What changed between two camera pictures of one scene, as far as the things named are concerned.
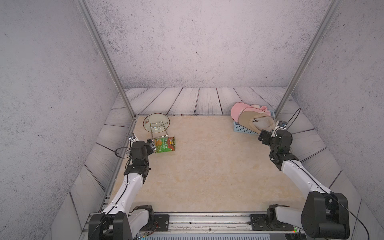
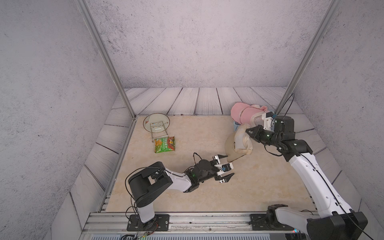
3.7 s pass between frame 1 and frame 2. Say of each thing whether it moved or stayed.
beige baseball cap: moved
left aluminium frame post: stayed
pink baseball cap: stayed
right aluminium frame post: stayed
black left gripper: moved
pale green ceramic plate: stayed
